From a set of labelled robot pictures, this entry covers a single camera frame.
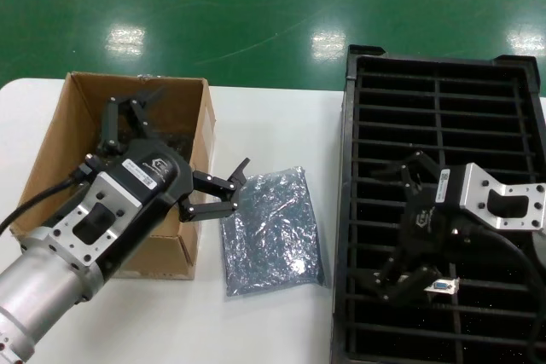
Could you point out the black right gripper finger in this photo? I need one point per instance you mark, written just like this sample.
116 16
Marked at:
420 172
405 283

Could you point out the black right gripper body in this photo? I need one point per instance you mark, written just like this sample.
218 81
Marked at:
426 227

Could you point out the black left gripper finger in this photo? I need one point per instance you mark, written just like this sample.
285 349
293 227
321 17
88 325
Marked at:
128 125
213 198

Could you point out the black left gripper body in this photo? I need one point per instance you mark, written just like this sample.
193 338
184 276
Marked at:
177 180

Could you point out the translucent grey antistatic bag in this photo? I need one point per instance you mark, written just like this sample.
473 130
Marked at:
273 227

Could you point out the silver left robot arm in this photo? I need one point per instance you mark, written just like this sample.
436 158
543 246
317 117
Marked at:
38 296

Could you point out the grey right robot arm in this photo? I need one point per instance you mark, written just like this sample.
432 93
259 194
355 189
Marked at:
539 246

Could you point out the bagged graphics card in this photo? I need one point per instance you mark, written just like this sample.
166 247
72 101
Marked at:
179 144

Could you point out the brown cardboard box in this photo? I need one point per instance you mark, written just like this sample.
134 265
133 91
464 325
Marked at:
179 95

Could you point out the black slotted plastic container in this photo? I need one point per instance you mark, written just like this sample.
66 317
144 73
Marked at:
350 125

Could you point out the small shiny foil scrap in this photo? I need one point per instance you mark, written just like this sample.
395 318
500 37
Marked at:
146 77

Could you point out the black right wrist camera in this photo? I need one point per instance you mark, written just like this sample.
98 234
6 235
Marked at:
450 187

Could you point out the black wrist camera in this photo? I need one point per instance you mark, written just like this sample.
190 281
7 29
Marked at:
450 187
136 180

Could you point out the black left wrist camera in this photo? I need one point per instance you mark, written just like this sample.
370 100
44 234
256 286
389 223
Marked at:
136 180

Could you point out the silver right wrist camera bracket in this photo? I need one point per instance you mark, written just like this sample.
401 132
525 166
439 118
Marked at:
473 193

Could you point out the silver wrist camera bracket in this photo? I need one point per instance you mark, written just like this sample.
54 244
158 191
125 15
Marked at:
473 193
68 227

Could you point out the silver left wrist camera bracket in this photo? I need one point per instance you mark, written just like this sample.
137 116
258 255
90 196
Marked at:
68 227

